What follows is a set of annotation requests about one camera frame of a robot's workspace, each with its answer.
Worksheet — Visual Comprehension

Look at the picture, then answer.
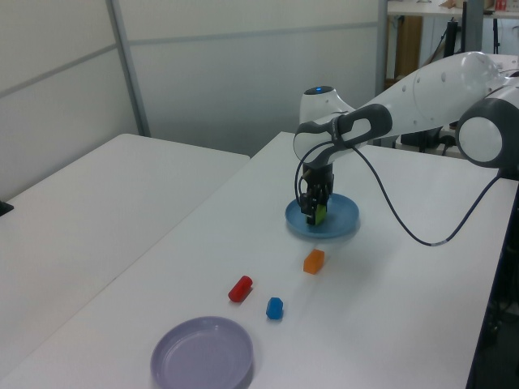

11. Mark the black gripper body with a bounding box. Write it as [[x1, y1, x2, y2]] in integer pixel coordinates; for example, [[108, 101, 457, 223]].
[[300, 162, 337, 194]]

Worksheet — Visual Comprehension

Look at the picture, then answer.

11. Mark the orange rectangular block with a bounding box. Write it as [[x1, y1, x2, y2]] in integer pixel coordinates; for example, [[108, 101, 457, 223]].
[[302, 249, 326, 276]]

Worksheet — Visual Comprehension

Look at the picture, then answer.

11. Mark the red cylinder block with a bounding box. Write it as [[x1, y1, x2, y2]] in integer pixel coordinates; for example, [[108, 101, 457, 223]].
[[227, 275, 254, 303]]

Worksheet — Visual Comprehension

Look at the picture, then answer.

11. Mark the small blue block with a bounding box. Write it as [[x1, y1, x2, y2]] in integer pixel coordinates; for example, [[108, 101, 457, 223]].
[[265, 297, 285, 322]]

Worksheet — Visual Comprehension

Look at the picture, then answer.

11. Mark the blue plate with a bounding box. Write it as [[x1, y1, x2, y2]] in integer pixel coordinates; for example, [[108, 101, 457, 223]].
[[284, 192, 361, 241]]

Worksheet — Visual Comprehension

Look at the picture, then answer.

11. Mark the black power device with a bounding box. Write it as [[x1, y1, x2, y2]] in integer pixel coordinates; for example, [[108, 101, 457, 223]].
[[400, 126, 444, 153]]

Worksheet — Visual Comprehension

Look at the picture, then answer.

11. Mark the brown cardboard box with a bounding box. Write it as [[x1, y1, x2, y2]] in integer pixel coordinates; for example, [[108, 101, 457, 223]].
[[394, 15, 423, 80]]

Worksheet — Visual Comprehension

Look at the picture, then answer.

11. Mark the purple plate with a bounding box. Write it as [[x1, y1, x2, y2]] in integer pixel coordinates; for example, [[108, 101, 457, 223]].
[[150, 315, 255, 389]]

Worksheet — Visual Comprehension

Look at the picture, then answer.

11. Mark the black monitor stand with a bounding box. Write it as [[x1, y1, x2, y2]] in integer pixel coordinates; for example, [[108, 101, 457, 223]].
[[444, 19, 460, 58]]

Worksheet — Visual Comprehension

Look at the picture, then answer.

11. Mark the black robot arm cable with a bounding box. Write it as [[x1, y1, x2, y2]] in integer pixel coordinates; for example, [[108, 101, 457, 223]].
[[294, 129, 504, 247]]

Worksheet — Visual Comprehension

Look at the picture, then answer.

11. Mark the grey partition post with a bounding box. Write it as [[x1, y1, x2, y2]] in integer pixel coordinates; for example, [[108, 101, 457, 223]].
[[376, 0, 391, 95]]

